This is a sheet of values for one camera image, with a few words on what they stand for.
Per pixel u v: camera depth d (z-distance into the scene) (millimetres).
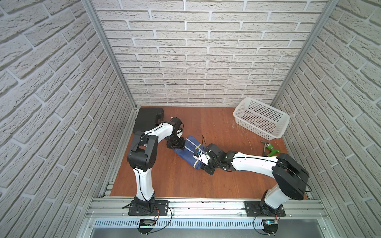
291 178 447
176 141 837
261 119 1116
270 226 698
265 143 974
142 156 518
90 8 698
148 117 1057
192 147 949
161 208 732
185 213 734
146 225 705
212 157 671
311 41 812
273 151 936
